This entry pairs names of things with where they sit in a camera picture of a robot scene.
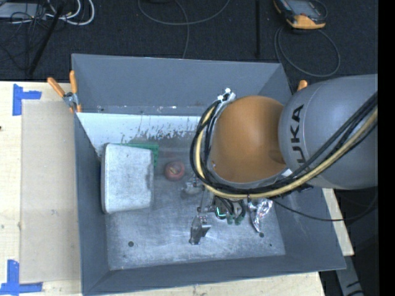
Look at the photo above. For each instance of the pale flat board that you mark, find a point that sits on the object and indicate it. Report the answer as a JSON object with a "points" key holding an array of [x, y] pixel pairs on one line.
{"points": [[46, 180]]}

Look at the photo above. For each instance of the red toy fruit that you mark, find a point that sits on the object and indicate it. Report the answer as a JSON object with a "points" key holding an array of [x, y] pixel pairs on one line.
{"points": [[174, 171]]}

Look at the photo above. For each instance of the dark green flat block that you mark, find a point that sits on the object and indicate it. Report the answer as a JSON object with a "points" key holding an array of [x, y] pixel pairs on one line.
{"points": [[155, 153]]}

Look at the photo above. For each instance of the grey metal bin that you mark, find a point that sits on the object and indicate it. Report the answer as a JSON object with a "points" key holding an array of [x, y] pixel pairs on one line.
{"points": [[172, 245]]}

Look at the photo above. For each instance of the white foam block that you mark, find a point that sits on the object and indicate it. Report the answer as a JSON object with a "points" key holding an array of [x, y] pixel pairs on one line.
{"points": [[128, 177]]}

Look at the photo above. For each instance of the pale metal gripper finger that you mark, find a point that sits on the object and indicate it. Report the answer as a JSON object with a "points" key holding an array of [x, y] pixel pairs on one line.
{"points": [[199, 230], [191, 190]]}

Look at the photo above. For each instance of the crumpled silver foil packet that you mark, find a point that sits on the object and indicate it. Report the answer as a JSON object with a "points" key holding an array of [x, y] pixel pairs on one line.
{"points": [[260, 211]]}

